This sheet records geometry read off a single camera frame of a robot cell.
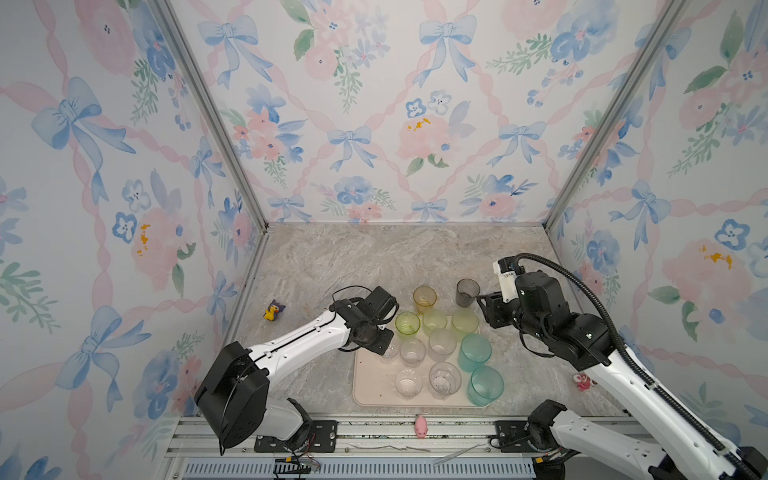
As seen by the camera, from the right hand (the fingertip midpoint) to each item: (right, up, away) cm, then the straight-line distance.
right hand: (485, 294), depth 72 cm
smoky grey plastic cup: (+2, -3, +26) cm, 26 cm away
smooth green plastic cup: (-18, -11, +18) cm, 28 cm away
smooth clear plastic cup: (-8, -25, +10) cm, 28 cm away
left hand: (-25, -14, +10) cm, 30 cm away
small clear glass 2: (-18, -26, +10) cm, 33 cm away
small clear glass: (-23, -14, +1) cm, 27 cm away
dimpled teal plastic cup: (+2, -26, +8) cm, 27 cm away
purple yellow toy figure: (-60, -8, +22) cm, 64 cm away
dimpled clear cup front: (-8, -15, +14) cm, 22 cm away
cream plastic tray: (-15, -22, +11) cm, 29 cm away
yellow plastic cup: (-11, -5, +28) cm, 30 cm away
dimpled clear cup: (-17, -18, +14) cm, 28 cm away
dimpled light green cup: (-9, -11, +20) cm, 24 cm away
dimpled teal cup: (+1, -18, +13) cm, 22 cm away
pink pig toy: (-15, -34, +3) cm, 37 cm away
